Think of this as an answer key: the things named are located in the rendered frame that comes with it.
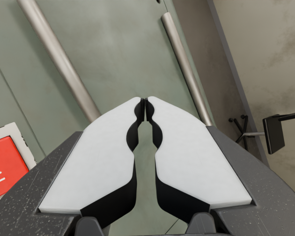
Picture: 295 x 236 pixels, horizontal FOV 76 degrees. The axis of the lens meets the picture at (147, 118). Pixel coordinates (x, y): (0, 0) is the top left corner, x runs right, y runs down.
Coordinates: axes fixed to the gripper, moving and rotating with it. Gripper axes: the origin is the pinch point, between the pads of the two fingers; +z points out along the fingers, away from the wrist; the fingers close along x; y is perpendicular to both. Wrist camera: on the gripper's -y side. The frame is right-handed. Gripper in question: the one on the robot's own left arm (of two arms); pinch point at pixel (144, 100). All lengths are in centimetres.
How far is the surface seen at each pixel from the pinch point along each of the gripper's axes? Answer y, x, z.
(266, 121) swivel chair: 129, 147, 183
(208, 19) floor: 23, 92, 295
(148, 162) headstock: 20.4, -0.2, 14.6
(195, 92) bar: 12.9, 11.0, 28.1
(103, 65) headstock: 3.7, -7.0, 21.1
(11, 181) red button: 12.0, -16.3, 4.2
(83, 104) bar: 7.0, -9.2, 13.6
